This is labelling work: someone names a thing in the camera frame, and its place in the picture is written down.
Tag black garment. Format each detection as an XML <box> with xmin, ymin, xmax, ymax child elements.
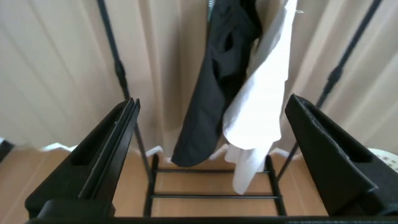
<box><xmin>170</xmin><ymin>0</ymin><xmax>264</xmax><ymax>168</ymax></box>

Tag white laundry basket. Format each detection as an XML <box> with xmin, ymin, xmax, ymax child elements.
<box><xmin>368</xmin><ymin>147</ymin><xmax>398</xmax><ymax>174</ymax></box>

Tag black clothes rack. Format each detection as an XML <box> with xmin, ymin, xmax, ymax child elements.
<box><xmin>96</xmin><ymin>0</ymin><xmax>384</xmax><ymax>218</ymax></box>

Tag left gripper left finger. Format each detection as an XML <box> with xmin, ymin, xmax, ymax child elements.
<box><xmin>24</xmin><ymin>98</ymin><xmax>142</xmax><ymax>218</ymax></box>

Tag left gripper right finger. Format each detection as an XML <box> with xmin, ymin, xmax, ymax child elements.
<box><xmin>284</xmin><ymin>93</ymin><xmax>398</xmax><ymax>217</ymax></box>

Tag white garment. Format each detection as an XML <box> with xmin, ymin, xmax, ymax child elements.
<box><xmin>222</xmin><ymin>0</ymin><xmax>299</xmax><ymax>196</ymax></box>

